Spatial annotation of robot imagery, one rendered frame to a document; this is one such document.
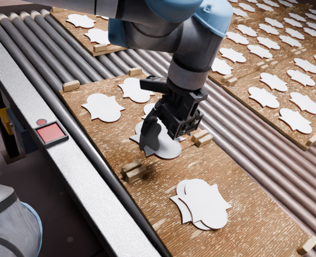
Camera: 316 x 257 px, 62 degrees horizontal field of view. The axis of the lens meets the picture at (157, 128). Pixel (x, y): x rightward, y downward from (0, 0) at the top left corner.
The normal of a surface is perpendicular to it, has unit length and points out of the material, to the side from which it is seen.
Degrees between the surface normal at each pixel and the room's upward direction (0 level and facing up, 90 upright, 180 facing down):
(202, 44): 91
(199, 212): 0
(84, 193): 0
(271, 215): 0
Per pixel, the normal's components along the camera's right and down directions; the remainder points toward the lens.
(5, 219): 0.87, -0.26
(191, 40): 0.15, 0.68
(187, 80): -0.13, 0.70
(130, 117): 0.20, -0.69
